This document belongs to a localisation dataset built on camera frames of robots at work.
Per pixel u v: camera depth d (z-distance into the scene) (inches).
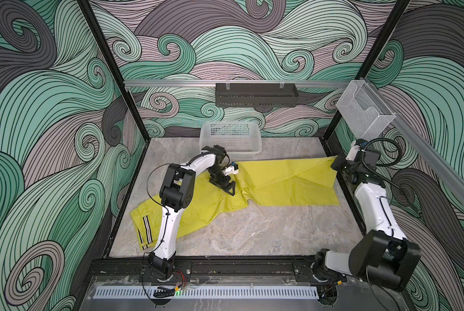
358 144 27.5
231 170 35.8
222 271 29.3
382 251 15.5
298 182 38.5
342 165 28.5
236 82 37.0
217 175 32.9
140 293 27.4
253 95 37.3
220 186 33.8
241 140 46.8
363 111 30.5
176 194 23.2
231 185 34.0
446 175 21.6
